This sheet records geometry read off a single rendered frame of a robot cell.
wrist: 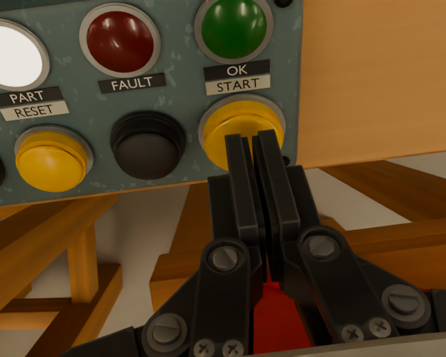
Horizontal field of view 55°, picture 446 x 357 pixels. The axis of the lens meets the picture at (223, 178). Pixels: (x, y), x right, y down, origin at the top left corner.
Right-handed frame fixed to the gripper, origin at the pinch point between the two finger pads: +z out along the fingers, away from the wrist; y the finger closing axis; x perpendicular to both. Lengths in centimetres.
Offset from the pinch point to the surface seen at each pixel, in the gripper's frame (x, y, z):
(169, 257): -18.5, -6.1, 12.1
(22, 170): 0.3, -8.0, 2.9
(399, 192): -31.9, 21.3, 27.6
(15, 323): -71, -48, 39
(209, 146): 0.2, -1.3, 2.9
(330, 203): -75, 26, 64
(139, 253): -81, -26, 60
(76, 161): 0.3, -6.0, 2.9
